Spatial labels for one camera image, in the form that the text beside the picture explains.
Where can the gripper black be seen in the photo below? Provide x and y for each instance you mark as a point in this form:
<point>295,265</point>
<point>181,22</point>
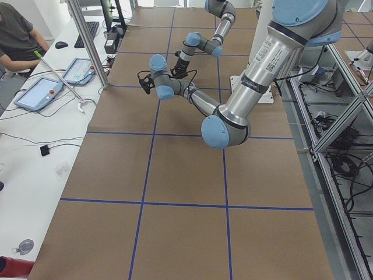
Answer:
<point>147,86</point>
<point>180,63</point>

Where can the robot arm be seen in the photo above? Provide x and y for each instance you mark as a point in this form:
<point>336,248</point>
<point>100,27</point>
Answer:
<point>294,25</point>
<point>195,41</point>

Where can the black box with label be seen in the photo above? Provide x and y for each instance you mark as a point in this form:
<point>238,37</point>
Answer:
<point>112,41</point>

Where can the far teach pendant tablet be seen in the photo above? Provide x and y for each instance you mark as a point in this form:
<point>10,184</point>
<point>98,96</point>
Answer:
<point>79,72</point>

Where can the teach pendant tablet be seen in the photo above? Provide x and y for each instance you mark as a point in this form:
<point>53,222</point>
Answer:
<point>79,72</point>
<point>39,94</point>

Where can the black monitor stand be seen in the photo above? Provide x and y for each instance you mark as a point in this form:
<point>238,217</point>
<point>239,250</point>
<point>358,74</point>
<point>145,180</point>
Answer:
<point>107,9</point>

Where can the black computer mouse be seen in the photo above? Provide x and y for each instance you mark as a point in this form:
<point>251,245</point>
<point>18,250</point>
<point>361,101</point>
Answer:
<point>60,44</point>

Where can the near teach pendant tablet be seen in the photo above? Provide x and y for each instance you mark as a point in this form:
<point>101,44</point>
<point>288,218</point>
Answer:
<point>39,94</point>

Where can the small black square device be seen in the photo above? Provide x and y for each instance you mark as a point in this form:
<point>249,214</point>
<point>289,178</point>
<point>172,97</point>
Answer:
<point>44,150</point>

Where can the seated person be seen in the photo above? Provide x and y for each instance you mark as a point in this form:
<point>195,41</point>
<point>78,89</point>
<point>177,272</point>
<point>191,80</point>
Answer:
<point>19,41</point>

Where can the red object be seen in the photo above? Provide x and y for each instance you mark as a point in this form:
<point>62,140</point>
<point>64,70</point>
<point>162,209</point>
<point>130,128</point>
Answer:
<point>15,268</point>

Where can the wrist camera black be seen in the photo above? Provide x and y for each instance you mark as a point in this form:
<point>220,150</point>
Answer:
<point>144,82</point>

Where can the aluminium frame post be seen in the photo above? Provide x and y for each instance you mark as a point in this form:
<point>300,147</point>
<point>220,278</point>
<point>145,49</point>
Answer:
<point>82,28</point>

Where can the aluminium side frame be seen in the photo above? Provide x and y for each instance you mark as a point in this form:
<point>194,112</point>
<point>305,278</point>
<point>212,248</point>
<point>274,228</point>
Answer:
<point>332,90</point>

